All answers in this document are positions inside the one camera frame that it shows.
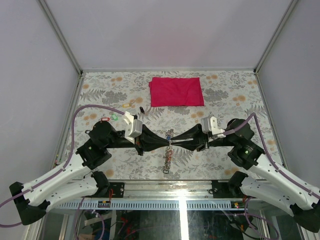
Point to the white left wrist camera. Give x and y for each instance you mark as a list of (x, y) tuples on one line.
[(134, 127)]

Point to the red folded cloth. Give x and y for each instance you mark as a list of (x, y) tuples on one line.
[(176, 92)]

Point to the grey disc with key rings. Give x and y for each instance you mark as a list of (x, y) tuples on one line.
[(168, 153)]

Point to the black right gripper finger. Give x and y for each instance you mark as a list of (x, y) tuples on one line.
[(188, 145), (192, 134)]

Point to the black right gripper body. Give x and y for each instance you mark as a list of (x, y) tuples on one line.
[(206, 144)]

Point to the yellow tag key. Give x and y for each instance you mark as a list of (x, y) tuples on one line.
[(130, 104)]

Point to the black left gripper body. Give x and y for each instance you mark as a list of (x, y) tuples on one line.
[(126, 143)]

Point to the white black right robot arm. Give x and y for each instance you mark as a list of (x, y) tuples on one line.
[(284, 190)]

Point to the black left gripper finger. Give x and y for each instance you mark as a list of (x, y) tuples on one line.
[(149, 137), (153, 145)]

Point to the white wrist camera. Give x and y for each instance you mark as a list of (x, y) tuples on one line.
[(134, 127), (209, 126)]

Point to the black tag key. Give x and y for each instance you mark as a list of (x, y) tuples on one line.
[(142, 110)]

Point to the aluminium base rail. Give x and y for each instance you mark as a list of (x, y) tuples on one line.
[(128, 190)]

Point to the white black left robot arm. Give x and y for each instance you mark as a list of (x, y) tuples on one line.
[(77, 176)]

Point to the white slotted cable duct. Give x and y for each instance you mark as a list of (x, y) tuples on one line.
[(125, 204)]

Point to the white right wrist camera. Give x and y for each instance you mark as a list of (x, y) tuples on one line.
[(209, 126)]

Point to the green tag key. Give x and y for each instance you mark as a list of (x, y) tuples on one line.
[(114, 117)]

